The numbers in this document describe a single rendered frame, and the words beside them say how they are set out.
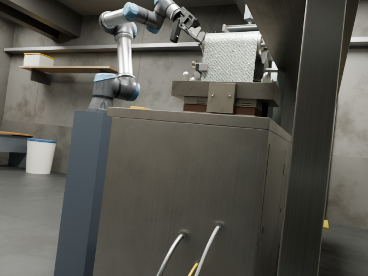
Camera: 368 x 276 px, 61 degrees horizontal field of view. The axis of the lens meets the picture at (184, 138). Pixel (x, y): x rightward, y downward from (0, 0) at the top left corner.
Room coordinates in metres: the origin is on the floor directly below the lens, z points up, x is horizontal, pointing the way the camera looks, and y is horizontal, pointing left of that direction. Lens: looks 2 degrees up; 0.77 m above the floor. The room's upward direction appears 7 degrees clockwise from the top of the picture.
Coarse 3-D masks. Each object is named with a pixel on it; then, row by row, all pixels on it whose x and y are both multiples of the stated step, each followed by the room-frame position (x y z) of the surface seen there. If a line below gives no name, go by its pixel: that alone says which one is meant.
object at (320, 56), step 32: (320, 0) 0.50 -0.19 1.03; (320, 32) 0.50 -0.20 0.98; (320, 64) 0.49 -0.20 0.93; (320, 96) 0.49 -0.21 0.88; (320, 128) 0.49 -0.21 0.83; (320, 160) 0.49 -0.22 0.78; (288, 192) 0.51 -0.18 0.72; (320, 192) 0.49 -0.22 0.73; (288, 224) 0.50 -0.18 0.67; (320, 224) 0.48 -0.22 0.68; (288, 256) 0.50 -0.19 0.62
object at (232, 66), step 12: (204, 60) 1.40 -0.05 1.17; (216, 60) 1.38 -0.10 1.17; (228, 60) 1.36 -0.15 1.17; (240, 60) 1.33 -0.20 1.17; (252, 60) 1.31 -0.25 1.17; (204, 72) 1.40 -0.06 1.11; (216, 72) 1.38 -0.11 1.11; (228, 72) 1.35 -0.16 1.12; (240, 72) 1.33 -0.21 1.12; (252, 72) 1.31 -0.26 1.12
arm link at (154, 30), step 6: (150, 12) 1.58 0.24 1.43; (156, 12) 1.59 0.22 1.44; (150, 18) 1.58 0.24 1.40; (156, 18) 1.60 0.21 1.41; (162, 18) 1.60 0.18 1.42; (144, 24) 1.60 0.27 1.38; (150, 24) 1.60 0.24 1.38; (156, 24) 1.61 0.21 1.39; (162, 24) 1.63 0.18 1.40; (150, 30) 1.64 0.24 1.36; (156, 30) 1.64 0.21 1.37
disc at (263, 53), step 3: (261, 36) 1.29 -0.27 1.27; (261, 39) 1.29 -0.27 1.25; (261, 42) 1.30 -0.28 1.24; (261, 45) 1.30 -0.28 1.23; (261, 48) 1.31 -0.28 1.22; (261, 51) 1.32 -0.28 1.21; (264, 51) 1.38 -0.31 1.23; (261, 54) 1.32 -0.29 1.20; (264, 54) 1.38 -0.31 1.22; (261, 57) 1.33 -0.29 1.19; (264, 57) 1.39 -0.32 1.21; (261, 60) 1.34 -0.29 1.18; (264, 60) 1.40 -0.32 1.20
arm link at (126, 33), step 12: (132, 24) 1.93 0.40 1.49; (120, 36) 1.88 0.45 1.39; (132, 36) 1.91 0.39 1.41; (120, 48) 1.87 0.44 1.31; (120, 60) 1.85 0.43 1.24; (120, 72) 1.83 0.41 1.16; (132, 72) 1.86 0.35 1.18; (132, 84) 1.81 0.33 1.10; (120, 96) 1.79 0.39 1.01; (132, 96) 1.81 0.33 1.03
